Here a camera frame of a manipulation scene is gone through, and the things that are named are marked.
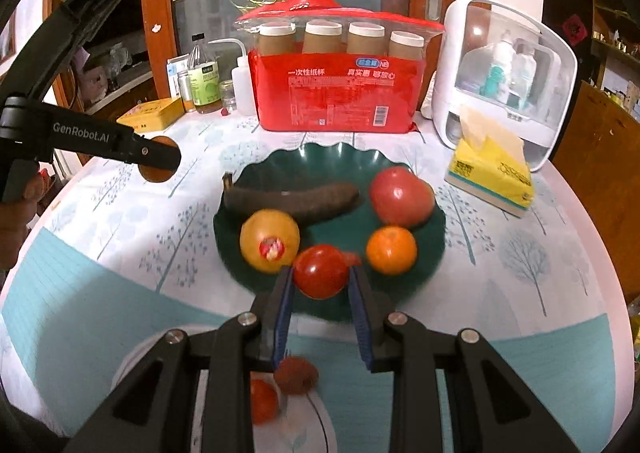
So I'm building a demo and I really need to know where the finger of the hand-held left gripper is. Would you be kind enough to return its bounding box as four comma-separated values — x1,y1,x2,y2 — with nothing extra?
131,133,182,172

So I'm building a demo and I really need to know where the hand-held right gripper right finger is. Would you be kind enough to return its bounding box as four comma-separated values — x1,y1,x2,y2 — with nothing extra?
348,264,581,453

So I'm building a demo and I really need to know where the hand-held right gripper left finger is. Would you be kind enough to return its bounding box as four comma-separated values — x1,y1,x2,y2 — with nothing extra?
65,265,296,453

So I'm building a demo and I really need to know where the small round orange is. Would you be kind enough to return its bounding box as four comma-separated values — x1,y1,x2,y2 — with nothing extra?
137,136,176,184

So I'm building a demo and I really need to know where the red cherry tomato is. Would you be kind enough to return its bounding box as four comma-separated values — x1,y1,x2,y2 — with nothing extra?
250,378,280,426
292,244,350,300

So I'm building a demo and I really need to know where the mandarin orange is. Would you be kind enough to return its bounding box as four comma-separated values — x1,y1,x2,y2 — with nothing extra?
365,226,418,276

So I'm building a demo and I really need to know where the large orange with sticker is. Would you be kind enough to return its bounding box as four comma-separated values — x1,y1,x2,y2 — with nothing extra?
239,210,301,275

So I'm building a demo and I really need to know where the dark green scalloped plate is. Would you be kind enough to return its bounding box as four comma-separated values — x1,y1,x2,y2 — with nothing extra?
212,142,447,321

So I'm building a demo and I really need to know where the white leaf print plate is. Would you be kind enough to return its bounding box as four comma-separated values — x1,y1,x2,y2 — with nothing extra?
111,323,341,453

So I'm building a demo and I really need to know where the dark overripe banana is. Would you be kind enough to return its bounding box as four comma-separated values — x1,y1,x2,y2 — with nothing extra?
222,172,361,224

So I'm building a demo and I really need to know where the red apple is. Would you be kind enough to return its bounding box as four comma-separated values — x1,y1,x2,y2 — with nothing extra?
369,166,436,228

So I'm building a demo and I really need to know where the person's left hand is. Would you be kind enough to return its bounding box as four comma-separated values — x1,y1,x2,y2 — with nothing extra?
0,170,46,271

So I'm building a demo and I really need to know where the yellow tin box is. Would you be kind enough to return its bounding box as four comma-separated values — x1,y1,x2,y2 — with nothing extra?
116,96,186,133

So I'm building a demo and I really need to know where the dark red plum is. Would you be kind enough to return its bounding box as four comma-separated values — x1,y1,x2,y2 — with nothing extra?
274,355,320,396

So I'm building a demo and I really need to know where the kitchen counter with cabinets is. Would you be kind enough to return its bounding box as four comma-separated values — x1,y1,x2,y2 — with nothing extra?
50,0,171,114

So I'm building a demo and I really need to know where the white and blue carton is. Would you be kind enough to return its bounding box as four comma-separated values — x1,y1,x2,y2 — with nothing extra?
166,53,192,99

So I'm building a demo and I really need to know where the glass bottle with green label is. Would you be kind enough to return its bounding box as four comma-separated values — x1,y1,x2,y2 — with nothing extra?
188,33,223,115

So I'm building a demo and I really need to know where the small glass jar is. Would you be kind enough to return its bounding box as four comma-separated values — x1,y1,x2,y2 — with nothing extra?
218,80,238,113

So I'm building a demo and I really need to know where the white squeeze bottle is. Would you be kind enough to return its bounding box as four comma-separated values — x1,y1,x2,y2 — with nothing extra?
207,38,257,117

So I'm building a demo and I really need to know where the red pack of paper cups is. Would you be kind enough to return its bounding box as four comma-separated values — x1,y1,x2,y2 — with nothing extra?
236,0,446,135

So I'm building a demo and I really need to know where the yellow tissue pack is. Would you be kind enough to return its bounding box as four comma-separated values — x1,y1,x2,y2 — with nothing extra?
444,106,535,219

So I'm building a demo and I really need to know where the white cosmetic storage box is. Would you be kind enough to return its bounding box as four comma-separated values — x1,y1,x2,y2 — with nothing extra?
430,0,579,173

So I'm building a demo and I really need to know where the wooden shelf cabinet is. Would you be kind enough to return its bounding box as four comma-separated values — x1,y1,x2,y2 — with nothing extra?
550,0,640,184

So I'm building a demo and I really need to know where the red paper wall decoration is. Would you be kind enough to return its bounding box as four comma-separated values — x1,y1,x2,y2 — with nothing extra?
561,16,586,49

